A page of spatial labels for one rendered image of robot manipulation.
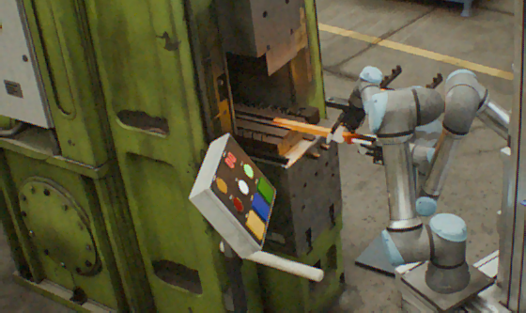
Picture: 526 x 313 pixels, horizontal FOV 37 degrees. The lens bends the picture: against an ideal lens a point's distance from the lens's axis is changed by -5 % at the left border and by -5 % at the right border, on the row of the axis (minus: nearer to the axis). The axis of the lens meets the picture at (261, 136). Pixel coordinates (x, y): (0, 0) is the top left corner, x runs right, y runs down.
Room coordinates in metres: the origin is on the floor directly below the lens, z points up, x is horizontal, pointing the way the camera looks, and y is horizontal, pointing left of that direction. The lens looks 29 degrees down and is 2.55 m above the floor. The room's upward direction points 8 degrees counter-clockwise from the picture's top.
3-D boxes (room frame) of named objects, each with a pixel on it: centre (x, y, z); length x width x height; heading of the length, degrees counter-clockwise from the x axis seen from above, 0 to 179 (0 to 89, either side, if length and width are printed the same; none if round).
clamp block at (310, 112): (2.95, -0.18, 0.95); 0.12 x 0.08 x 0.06; 52
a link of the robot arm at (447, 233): (1.96, -0.53, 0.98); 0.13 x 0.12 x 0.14; 90
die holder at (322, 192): (2.95, 0.02, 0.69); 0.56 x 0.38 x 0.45; 52
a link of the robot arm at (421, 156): (2.44, -0.59, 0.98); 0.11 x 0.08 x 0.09; 52
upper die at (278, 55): (2.90, 0.05, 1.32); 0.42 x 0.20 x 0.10; 52
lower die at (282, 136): (2.90, 0.05, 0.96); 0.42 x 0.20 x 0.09; 52
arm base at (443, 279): (1.96, -0.54, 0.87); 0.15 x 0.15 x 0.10
